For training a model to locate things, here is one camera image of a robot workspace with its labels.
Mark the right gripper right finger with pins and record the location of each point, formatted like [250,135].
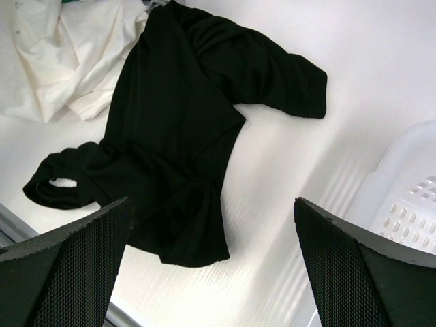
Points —
[359,278]

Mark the black tank top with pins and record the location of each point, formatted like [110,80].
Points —
[172,126]

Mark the white garment pile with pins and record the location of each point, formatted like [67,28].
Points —
[57,54]

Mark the white plastic basket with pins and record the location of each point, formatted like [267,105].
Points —
[397,200]

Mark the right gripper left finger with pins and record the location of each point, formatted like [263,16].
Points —
[64,262]

